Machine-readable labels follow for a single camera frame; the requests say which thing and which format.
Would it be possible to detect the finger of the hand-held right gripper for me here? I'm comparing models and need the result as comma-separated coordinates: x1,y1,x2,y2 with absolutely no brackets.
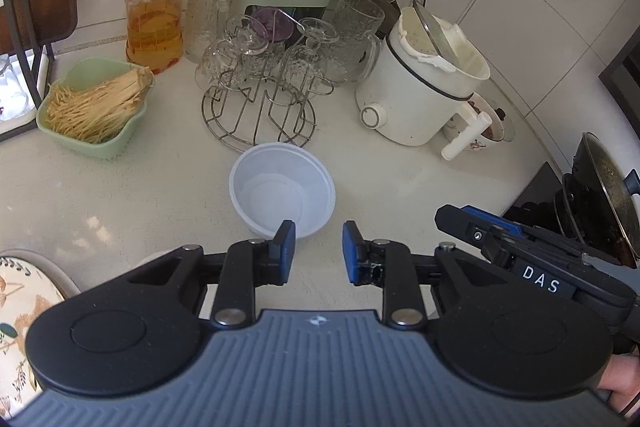
433,204,528,267

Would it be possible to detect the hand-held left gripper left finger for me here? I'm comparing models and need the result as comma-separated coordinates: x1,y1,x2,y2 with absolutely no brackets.
125,220,297,330

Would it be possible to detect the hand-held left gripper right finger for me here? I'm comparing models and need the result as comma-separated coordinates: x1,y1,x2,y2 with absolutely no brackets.
342,222,486,330

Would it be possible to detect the white plastic bowl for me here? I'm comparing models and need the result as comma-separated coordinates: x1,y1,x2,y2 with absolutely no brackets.
228,142,336,241

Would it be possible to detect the floral ceramic plate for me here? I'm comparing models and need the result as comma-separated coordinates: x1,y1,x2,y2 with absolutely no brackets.
0,256,68,414

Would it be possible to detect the person's right hand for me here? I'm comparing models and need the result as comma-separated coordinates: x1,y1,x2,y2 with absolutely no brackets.
597,353,640,406

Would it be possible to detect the black induction cooktop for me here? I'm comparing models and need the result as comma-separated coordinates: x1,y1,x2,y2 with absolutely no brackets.
501,161,568,230

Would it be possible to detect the black wok with lid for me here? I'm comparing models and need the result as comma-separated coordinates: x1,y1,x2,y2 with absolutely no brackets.
559,132,640,269

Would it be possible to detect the patterned ceramic bowl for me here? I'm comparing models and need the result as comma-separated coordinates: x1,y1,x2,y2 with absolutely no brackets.
444,91,517,154

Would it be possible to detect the white electric cooker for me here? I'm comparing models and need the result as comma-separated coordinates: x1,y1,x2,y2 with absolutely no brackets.
355,0,502,161

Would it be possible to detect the green plastic basket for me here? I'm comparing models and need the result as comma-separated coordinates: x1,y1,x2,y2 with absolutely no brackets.
36,57,154,162

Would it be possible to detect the patterned glass jug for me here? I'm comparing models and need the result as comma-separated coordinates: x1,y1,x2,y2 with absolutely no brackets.
320,0,387,84

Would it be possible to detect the purple plastic cup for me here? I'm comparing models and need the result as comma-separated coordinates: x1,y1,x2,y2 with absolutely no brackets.
249,6,294,44

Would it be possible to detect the bundle of dried noodles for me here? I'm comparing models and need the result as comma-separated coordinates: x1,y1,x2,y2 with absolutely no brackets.
46,66,154,144

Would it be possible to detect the frosted glass pitcher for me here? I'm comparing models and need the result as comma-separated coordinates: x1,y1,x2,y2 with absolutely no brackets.
184,0,243,64

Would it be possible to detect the red-lidded plastic jar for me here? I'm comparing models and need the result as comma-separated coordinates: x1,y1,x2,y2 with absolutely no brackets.
123,0,188,76

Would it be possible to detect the white drain tray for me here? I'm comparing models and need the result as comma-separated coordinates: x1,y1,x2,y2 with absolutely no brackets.
0,48,49,128

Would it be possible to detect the black metal dish rack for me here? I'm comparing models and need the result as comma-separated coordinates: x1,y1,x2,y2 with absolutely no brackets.
0,0,57,144

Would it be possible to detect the wire glass holder rack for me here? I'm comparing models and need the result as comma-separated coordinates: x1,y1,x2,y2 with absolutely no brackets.
201,69,317,154

